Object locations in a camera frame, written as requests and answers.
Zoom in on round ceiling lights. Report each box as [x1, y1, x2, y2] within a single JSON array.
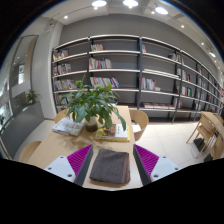
[[63, 0, 218, 58]]

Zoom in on light wooden round-back chair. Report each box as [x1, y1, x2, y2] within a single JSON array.
[[129, 109, 150, 142], [18, 140, 43, 164], [54, 108, 71, 124]]

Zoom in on yellow-edged book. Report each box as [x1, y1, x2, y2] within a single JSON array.
[[94, 123, 131, 143]]

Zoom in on grey shelf unit with books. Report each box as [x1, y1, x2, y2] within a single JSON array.
[[50, 33, 224, 124]]

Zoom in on white and blue book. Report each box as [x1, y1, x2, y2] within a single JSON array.
[[52, 117, 86, 137]]

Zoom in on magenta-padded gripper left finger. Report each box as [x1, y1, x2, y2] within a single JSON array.
[[43, 143, 95, 187]]

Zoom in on green potted plant, white pot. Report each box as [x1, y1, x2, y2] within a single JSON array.
[[59, 75, 128, 133]]

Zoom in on zigzag striped grey-backed towel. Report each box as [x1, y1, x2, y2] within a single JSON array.
[[89, 148, 132, 186]]

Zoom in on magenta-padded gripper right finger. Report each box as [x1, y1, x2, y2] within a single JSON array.
[[132, 143, 181, 187]]

